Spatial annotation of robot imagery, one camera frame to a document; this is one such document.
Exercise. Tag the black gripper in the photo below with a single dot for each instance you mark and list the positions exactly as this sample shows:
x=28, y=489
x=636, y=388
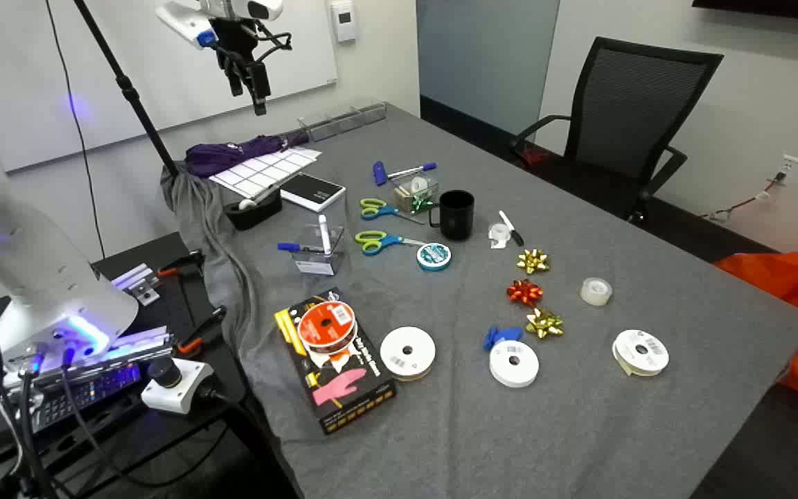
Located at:
x=234, y=41

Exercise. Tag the brown wooden stamp block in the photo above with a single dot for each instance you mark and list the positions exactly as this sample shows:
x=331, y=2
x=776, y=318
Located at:
x=405, y=195

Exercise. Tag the purple cloth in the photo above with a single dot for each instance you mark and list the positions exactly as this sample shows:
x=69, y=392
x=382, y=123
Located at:
x=227, y=156

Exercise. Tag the white label sheet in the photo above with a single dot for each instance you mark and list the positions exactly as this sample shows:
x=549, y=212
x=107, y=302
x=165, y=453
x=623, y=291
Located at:
x=265, y=169

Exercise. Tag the black tripod pole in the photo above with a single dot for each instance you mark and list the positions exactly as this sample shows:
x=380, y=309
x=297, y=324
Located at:
x=126, y=87

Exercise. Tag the black tape dispenser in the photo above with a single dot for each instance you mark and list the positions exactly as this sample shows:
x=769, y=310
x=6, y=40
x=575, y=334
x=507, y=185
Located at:
x=256, y=212

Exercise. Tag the thick blue marker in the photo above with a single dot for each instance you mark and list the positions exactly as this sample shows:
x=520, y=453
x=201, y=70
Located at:
x=380, y=171

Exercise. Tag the clear plastic container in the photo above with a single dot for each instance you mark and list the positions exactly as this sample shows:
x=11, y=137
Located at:
x=324, y=237

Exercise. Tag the blue and white pen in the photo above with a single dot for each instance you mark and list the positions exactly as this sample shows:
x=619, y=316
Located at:
x=299, y=246

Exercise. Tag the blue and green scissors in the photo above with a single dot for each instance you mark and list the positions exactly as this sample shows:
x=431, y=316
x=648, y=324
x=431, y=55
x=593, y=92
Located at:
x=376, y=209
x=373, y=241

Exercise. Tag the small clear plastic box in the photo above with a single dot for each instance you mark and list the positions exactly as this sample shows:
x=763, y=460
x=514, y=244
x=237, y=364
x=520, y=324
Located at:
x=414, y=196

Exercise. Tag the black mug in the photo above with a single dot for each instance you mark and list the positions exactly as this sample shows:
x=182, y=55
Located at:
x=459, y=213

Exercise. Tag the orange ribbon spool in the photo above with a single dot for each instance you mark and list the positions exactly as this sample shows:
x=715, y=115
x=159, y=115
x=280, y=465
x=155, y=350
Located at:
x=324, y=323

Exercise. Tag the teal mint tin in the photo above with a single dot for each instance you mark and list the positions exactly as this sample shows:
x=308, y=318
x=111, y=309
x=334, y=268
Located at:
x=434, y=256

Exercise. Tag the small clear tape roll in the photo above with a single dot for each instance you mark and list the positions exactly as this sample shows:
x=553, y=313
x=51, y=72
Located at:
x=497, y=238

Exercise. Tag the white marker with black cap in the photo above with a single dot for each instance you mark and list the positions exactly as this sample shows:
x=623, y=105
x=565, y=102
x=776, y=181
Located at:
x=510, y=224

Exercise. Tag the white box with black knob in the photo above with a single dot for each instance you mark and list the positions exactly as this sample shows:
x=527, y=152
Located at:
x=179, y=388

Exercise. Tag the white ribbon spool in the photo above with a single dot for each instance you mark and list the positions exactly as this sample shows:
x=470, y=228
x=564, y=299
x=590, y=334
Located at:
x=642, y=352
x=407, y=352
x=514, y=364

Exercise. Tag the grey electronics box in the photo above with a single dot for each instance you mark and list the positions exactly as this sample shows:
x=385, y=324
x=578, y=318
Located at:
x=85, y=370

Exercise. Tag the gold gift bow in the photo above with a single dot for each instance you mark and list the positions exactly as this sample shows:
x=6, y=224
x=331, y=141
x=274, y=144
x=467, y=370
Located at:
x=533, y=260
x=543, y=323

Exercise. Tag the red gift bow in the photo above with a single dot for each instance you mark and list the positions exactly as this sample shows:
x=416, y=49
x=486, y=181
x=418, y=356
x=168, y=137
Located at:
x=525, y=291

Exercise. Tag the blue gift bow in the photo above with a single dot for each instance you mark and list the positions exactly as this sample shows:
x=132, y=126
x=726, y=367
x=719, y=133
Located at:
x=499, y=335

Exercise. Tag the black mesh office chair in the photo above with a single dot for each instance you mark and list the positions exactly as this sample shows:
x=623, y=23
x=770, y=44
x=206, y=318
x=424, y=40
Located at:
x=637, y=101

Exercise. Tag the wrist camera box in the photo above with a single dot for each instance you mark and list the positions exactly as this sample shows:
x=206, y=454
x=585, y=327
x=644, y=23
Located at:
x=265, y=7

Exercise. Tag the white wall thermostat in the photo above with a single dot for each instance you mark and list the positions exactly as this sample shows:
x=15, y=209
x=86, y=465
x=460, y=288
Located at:
x=345, y=16

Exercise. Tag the white wall whiteboard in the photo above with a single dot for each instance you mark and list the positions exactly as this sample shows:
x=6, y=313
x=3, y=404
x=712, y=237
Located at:
x=28, y=72

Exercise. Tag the black wall television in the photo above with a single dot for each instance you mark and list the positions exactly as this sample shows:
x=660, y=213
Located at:
x=769, y=7

